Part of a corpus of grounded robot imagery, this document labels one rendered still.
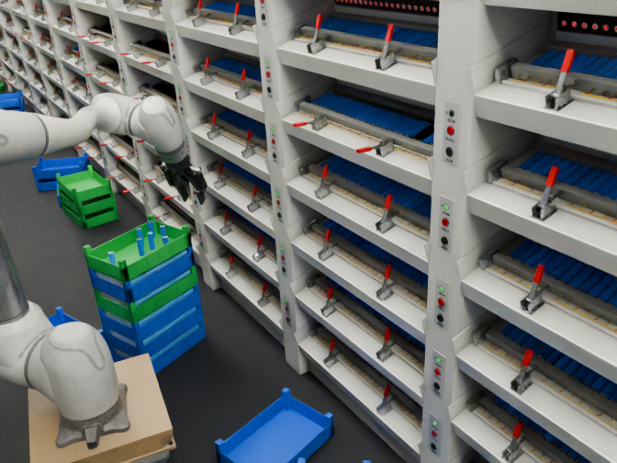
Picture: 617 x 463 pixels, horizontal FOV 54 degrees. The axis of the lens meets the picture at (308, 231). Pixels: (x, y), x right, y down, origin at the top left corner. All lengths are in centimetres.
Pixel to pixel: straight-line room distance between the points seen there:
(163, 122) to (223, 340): 97
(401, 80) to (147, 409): 107
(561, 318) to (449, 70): 50
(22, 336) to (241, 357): 87
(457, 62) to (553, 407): 69
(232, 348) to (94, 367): 84
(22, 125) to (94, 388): 65
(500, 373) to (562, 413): 15
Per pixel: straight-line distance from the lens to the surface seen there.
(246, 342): 237
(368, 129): 150
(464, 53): 117
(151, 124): 177
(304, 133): 167
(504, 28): 120
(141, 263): 209
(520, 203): 119
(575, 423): 131
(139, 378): 186
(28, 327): 171
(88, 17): 369
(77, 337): 161
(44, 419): 183
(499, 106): 114
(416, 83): 128
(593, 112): 106
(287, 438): 197
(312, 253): 182
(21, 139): 140
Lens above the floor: 140
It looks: 27 degrees down
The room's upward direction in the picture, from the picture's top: 3 degrees counter-clockwise
